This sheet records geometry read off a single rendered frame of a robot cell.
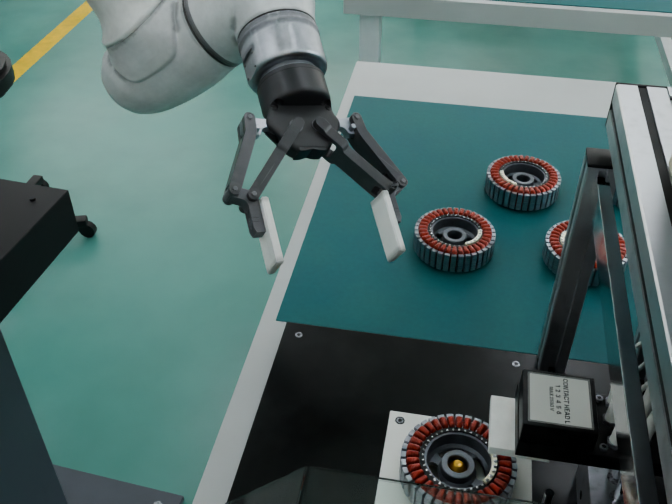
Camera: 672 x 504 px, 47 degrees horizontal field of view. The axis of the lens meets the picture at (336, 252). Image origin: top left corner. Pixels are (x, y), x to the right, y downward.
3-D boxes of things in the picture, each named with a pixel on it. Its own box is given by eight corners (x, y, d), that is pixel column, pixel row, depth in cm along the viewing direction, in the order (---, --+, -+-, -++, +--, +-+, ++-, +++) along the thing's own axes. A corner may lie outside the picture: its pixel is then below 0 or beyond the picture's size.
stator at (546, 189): (529, 166, 127) (533, 146, 124) (572, 202, 119) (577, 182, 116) (470, 182, 123) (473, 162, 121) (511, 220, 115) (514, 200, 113)
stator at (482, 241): (397, 253, 109) (399, 232, 107) (440, 216, 116) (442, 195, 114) (466, 286, 104) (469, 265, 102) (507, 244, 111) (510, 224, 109)
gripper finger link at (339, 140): (299, 141, 84) (306, 133, 84) (379, 207, 84) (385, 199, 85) (312, 122, 80) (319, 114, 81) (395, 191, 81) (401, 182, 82)
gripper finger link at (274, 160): (308, 122, 80) (296, 114, 80) (258, 198, 74) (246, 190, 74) (294, 141, 83) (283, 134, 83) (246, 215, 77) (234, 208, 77)
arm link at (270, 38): (227, 60, 88) (238, 105, 86) (251, 7, 80) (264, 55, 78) (300, 62, 92) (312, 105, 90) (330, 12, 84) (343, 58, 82)
